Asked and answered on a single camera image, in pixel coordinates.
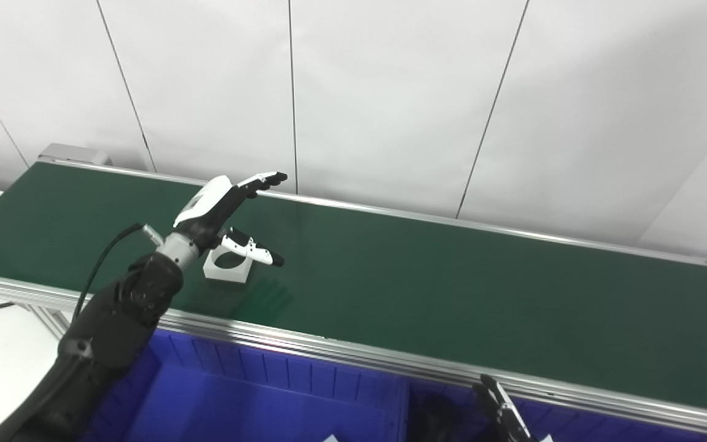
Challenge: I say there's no green conveyor belt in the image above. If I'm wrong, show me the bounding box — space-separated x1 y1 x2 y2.
0 161 707 415
0 157 707 440

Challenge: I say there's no tall black part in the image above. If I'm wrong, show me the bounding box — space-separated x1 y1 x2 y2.
415 393 452 442

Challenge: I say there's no aluminium conveyor support strut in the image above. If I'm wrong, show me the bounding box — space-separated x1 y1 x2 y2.
27 304 77 339

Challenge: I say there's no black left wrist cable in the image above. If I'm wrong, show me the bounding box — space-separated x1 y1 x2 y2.
71 223 163 320

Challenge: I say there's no robot left hand black white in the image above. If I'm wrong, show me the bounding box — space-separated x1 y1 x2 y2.
172 172 288 268

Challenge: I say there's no blue plastic bin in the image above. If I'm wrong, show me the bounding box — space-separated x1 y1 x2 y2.
403 378 707 442
80 328 409 442

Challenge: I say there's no grey conveyor motor box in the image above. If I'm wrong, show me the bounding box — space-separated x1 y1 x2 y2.
37 143 112 166

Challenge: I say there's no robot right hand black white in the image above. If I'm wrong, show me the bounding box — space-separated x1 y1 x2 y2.
473 373 535 442

